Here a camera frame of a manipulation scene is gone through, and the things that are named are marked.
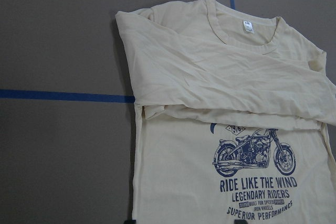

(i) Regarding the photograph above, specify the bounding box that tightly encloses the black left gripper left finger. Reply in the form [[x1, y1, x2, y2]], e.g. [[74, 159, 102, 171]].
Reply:
[[124, 219, 135, 224]]

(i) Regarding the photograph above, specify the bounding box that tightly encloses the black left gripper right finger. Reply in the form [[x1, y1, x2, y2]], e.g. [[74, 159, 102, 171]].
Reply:
[[234, 219, 248, 224]]

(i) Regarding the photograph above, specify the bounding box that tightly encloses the cream long-sleeve printed shirt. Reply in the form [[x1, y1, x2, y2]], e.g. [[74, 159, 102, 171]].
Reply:
[[116, 0, 335, 223]]

